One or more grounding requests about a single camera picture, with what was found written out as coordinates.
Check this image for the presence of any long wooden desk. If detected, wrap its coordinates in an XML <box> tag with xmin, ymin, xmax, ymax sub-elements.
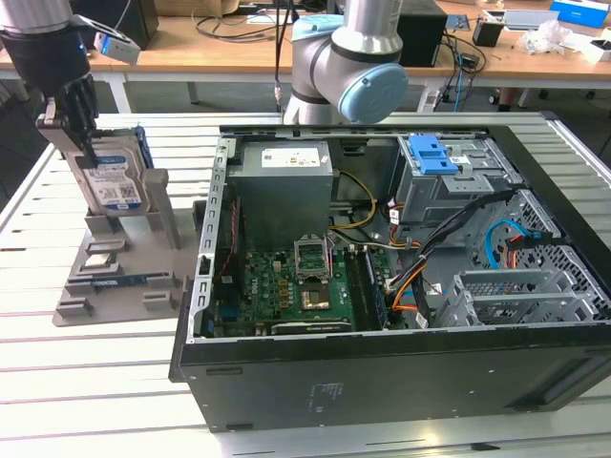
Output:
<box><xmin>108</xmin><ymin>0</ymin><xmax>611</xmax><ymax>114</ymax></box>

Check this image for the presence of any orange wire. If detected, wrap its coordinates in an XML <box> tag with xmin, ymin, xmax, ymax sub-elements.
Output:
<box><xmin>390</xmin><ymin>279</ymin><xmax>424</xmax><ymax>316</ymax></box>

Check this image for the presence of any white grey wire bundle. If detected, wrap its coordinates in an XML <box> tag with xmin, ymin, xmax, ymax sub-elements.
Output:
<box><xmin>328</xmin><ymin>231</ymin><xmax>424</xmax><ymax>252</ymax></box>

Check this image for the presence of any RAM stick in slot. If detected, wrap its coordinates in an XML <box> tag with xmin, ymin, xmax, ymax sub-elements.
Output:
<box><xmin>363</xmin><ymin>247</ymin><xmax>387</xmax><ymax>330</ymax></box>

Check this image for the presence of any small black box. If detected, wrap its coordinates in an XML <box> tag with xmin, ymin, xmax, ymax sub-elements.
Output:
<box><xmin>398</xmin><ymin>7</ymin><xmax>450</xmax><ymax>68</ymax></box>

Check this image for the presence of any grey metal disk bay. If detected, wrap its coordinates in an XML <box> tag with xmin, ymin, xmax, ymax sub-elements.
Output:
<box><xmin>432</xmin><ymin>266</ymin><xmax>611</xmax><ymax>328</ymax></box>

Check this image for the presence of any black graphics card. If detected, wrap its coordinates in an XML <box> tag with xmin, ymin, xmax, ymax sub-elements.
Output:
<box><xmin>270</xmin><ymin>318</ymin><xmax>354</xmax><ymax>336</ymax></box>

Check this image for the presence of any black cable bundle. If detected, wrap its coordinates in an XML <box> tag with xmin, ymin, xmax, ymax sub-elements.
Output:
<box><xmin>381</xmin><ymin>188</ymin><xmax>564</xmax><ymax>297</ymax></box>

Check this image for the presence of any metal socket cover frame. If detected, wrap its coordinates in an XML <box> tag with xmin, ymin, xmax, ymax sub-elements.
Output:
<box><xmin>293</xmin><ymin>237</ymin><xmax>331</xmax><ymax>283</ymax></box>

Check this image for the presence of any grey metal drive cage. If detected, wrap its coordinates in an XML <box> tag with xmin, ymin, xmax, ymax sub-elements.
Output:
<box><xmin>395</xmin><ymin>134</ymin><xmax>524</xmax><ymax>238</ymax></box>

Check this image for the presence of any grey power supply unit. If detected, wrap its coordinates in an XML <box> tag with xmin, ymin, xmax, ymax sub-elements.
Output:
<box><xmin>227</xmin><ymin>140</ymin><xmax>341</xmax><ymax>252</ymax></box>

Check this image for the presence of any small black open bin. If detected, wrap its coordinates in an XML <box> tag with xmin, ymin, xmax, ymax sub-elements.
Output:
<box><xmin>472</xmin><ymin>18</ymin><xmax>505</xmax><ymax>48</ymax></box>

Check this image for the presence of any red black twisted wire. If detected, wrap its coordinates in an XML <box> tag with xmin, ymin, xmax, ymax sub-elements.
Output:
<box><xmin>230</xmin><ymin>198</ymin><xmax>241</xmax><ymax>261</ymax></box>

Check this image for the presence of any CPU socket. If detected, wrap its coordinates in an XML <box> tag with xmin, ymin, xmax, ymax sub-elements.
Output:
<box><xmin>296</xmin><ymin>281</ymin><xmax>334</xmax><ymax>315</ymax></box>

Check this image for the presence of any open black PC case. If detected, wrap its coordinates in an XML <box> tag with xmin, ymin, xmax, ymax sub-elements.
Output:
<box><xmin>167</xmin><ymin>110</ymin><xmax>611</xmax><ymax>434</ymax></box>

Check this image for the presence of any hard disk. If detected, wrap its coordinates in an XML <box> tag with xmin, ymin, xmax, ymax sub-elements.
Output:
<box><xmin>64</xmin><ymin>122</ymin><xmax>155</xmax><ymax>219</ymax></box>

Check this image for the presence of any grey parts rack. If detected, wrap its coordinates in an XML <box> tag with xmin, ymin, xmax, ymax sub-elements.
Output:
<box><xmin>51</xmin><ymin>169</ymin><xmax>207</xmax><ymax>328</ymax></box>

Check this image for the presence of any yellow wire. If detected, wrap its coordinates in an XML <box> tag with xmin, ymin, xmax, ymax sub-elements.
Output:
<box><xmin>328</xmin><ymin>169</ymin><xmax>379</xmax><ymax>231</ymax></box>

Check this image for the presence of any blue cardboard box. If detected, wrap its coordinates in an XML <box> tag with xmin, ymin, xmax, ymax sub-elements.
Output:
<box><xmin>548</xmin><ymin>0</ymin><xmax>611</xmax><ymax>25</ymax></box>

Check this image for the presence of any crumpled clear plastic bag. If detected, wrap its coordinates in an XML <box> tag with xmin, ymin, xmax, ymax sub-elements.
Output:
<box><xmin>517</xmin><ymin>21</ymin><xmax>574</xmax><ymax>56</ymax></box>

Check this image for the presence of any large black computer tower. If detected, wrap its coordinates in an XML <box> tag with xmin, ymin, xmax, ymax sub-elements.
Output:
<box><xmin>90</xmin><ymin>0</ymin><xmax>158</xmax><ymax>52</ymax></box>

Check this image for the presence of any blue data wire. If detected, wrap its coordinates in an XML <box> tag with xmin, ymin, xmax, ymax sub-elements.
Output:
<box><xmin>481</xmin><ymin>217</ymin><xmax>521</xmax><ymax>274</ymax></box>

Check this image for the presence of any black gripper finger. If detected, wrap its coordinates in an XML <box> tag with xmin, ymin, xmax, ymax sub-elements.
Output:
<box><xmin>59</xmin><ymin>75</ymin><xmax>99</xmax><ymax>154</ymax></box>
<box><xmin>36</xmin><ymin>97</ymin><xmax>96</xmax><ymax>166</ymax></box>

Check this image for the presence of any black case fan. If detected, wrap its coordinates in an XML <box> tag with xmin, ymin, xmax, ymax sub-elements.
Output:
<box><xmin>213</xmin><ymin>195</ymin><xmax>245</xmax><ymax>287</ymax></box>

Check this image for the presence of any dark RAM stick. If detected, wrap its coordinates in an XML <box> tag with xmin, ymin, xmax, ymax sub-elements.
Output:
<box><xmin>90</xmin><ymin>271</ymin><xmax>172</xmax><ymax>290</ymax></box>

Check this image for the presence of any white power strip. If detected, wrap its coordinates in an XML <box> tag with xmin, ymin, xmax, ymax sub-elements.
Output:
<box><xmin>419</xmin><ymin>88</ymin><xmax>443</xmax><ymax>114</ymax></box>

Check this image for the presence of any black RAM slot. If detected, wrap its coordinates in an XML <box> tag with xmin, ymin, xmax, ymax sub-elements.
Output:
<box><xmin>344</xmin><ymin>247</ymin><xmax>359</xmax><ymax>331</ymax></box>
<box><xmin>355</xmin><ymin>247</ymin><xmax>369</xmax><ymax>331</ymax></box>

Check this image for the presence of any green motherboard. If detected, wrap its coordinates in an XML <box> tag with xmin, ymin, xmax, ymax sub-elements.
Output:
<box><xmin>212</xmin><ymin>245</ymin><xmax>407</xmax><ymax>338</ymax></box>

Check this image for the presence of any blue plastic drive latch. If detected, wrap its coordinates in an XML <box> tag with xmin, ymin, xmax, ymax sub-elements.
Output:
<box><xmin>409</xmin><ymin>135</ymin><xmax>460</xmax><ymax>177</ymax></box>

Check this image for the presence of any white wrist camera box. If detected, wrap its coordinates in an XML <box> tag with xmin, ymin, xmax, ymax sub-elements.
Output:
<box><xmin>71</xmin><ymin>12</ymin><xmax>142</xmax><ymax>66</ymax></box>

